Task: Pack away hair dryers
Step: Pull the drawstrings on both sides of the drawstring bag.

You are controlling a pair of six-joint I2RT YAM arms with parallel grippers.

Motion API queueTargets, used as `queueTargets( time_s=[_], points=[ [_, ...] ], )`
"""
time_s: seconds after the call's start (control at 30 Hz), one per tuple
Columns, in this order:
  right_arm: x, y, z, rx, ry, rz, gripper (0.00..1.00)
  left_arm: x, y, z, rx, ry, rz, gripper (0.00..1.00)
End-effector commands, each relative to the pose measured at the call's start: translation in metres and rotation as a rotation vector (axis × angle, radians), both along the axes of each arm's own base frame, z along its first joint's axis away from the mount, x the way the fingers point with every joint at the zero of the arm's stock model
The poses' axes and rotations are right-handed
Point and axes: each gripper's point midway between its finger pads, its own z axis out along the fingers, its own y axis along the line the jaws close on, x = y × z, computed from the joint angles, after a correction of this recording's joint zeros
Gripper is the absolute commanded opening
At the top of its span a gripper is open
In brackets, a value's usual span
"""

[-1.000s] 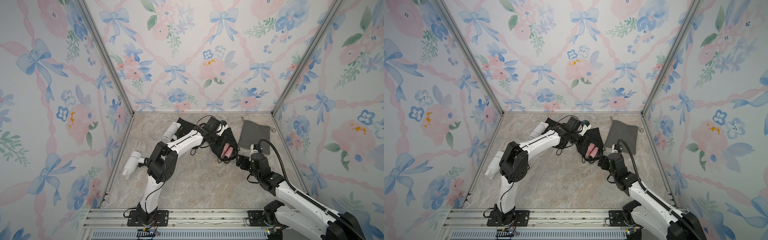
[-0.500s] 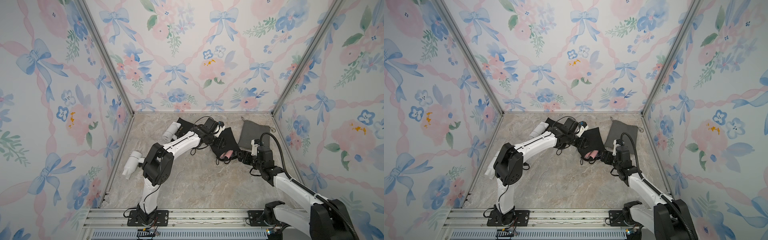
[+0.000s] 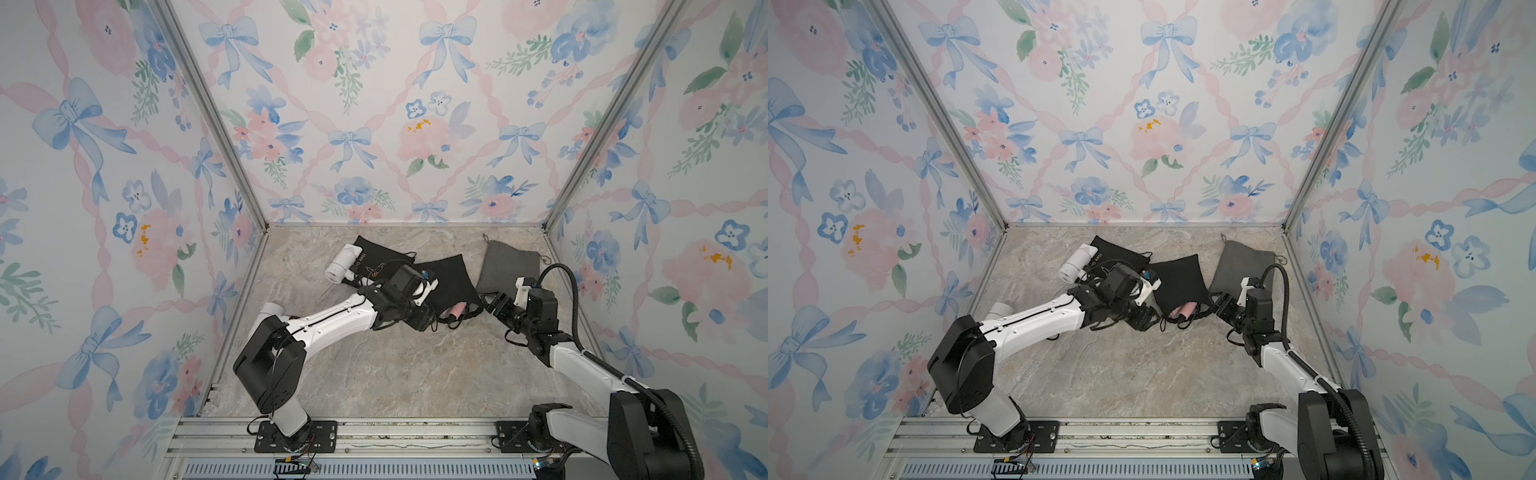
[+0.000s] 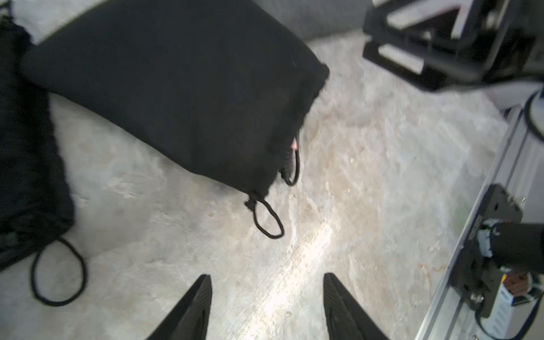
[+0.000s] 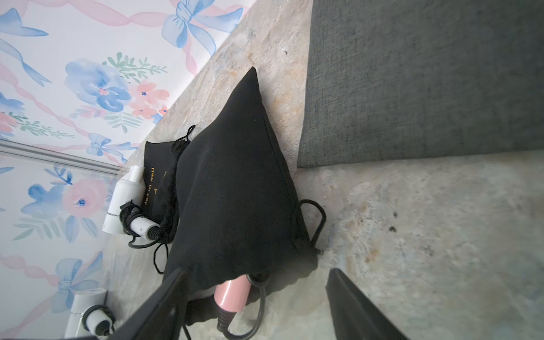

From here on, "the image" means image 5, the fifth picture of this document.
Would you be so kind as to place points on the grey fabric drawstring pouch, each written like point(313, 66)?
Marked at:
point(399, 80)

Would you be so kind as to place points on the white hair dryer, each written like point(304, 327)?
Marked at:
point(125, 214)
point(90, 316)

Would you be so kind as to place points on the pink folding hair dryer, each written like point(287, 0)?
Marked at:
point(232, 295)

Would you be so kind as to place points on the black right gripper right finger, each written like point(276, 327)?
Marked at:
point(354, 316)

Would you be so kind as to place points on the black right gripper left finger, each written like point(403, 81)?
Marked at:
point(162, 315)

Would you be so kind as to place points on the black pouch with gold logo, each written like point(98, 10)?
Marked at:
point(160, 202)

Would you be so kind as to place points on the plain black drawstring pouch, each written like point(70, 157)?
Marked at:
point(239, 212)

